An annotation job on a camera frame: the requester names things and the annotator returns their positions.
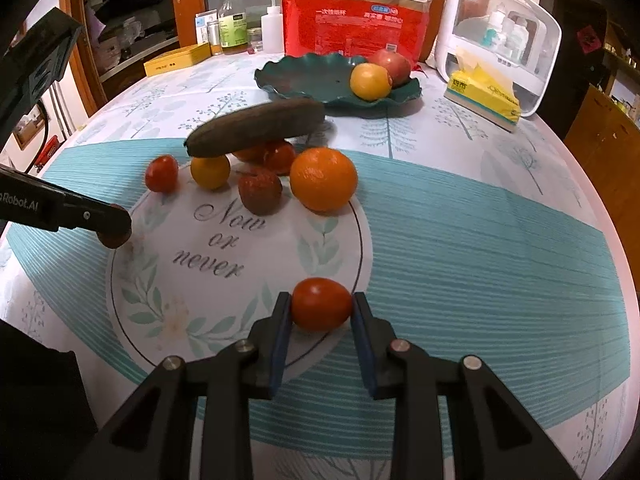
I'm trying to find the wooden glass-front cabinet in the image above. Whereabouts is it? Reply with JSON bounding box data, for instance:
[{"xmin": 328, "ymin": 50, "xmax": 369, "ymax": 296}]
[{"xmin": 60, "ymin": 0, "xmax": 206, "ymax": 116}]

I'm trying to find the large yellow orange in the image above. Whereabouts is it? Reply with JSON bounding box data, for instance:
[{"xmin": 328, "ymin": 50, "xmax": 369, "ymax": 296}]
[{"xmin": 349, "ymin": 62, "xmax": 393, "ymax": 102}]

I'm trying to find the yellow flat box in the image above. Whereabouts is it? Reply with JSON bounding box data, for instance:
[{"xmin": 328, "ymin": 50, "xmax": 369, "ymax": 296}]
[{"xmin": 144, "ymin": 42, "xmax": 211, "ymax": 78}]

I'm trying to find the dark green wavy plate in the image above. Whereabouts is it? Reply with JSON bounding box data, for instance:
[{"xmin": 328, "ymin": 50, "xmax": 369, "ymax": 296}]
[{"xmin": 254, "ymin": 52, "xmax": 423, "ymax": 109}]

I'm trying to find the small yellow orange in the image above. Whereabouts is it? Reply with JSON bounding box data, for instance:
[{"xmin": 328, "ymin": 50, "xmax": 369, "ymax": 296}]
[{"xmin": 190, "ymin": 155, "xmax": 232, "ymax": 191}]

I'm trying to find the red paper decoration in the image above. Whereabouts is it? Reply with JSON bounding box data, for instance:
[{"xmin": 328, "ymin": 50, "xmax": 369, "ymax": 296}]
[{"xmin": 577, "ymin": 25, "xmax": 603, "ymax": 53}]

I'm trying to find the glass bottle green label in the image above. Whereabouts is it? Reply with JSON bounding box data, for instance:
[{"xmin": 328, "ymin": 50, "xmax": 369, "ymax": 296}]
[{"xmin": 217, "ymin": 0, "xmax": 249, "ymax": 56}]

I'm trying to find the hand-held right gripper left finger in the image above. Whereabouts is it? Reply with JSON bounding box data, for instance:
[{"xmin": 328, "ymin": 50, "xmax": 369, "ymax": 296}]
[{"xmin": 70, "ymin": 291, "xmax": 293, "ymax": 480}]

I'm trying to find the red plastic package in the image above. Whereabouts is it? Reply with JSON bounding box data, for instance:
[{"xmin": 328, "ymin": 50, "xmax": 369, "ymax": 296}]
[{"xmin": 281, "ymin": 0, "xmax": 446, "ymax": 63}]

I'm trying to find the white blue carton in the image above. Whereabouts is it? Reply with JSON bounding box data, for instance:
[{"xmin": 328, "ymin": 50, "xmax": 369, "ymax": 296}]
[{"xmin": 195, "ymin": 10, "xmax": 221, "ymax": 46}]

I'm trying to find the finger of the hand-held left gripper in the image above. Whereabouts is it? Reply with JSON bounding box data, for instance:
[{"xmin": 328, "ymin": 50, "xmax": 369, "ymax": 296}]
[{"xmin": 0, "ymin": 164, "xmax": 133, "ymax": 235}]

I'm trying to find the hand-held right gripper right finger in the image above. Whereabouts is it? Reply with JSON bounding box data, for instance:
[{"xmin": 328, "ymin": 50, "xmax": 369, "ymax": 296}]
[{"xmin": 350, "ymin": 291, "xmax": 583, "ymax": 480}]

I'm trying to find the white squeeze bottle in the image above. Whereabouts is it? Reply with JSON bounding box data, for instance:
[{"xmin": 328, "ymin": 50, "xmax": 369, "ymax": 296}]
[{"xmin": 240, "ymin": 0, "xmax": 286, "ymax": 55}]

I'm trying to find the red apple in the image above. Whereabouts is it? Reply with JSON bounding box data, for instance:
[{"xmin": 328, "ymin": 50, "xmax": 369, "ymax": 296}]
[{"xmin": 369, "ymin": 47, "xmax": 413, "ymax": 87}]

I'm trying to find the white storage box clear lid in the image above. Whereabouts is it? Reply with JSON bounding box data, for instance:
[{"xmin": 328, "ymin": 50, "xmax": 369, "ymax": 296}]
[{"xmin": 434, "ymin": 0, "xmax": 562, "ymax": 118}]

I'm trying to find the red cherry tomato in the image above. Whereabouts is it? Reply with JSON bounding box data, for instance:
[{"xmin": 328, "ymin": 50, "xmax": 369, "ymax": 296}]
[
  {"xmin": 291, "ymin": 277, "xmax": 353, "ymax": 332},
  {"xmin": 145, "ymin": 155, "xmax": 180, "ymax": 194},
  {"xmin": 260, "ymin": 140, "xmax": 297, "ymax": 176}
]

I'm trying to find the printed teal tablecloth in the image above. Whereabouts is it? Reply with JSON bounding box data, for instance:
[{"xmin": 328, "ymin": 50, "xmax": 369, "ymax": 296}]
[{"xmin": 0, "ymin": 50, "xmax": 633, "ymax": 480}]

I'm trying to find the yellow tissue pack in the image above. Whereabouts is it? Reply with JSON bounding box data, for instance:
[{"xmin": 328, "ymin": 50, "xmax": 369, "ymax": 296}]
[{"xmin": 445, "ymin": 52, "xmax": 522, "ymax": 133}]

